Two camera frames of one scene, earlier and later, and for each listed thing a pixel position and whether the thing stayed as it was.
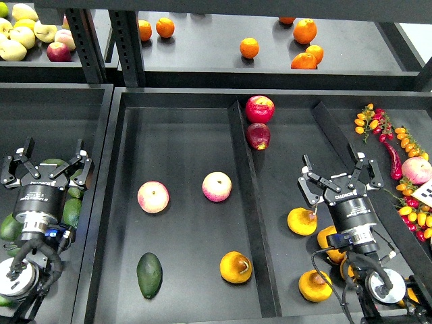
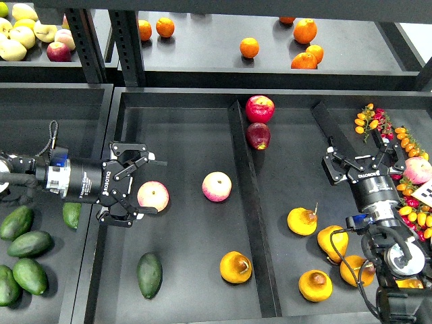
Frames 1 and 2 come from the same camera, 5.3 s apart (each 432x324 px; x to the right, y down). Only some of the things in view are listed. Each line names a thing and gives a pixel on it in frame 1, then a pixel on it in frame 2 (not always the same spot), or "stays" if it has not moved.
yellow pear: x=235 y=267 stays
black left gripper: x=39 y=200 -> x=109 y=183
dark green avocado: x=149 y=271 stays
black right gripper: x=351 y=210 -> x=377 y=195
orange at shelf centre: x=249 y=47 stays
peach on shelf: x=65 y=36 stays
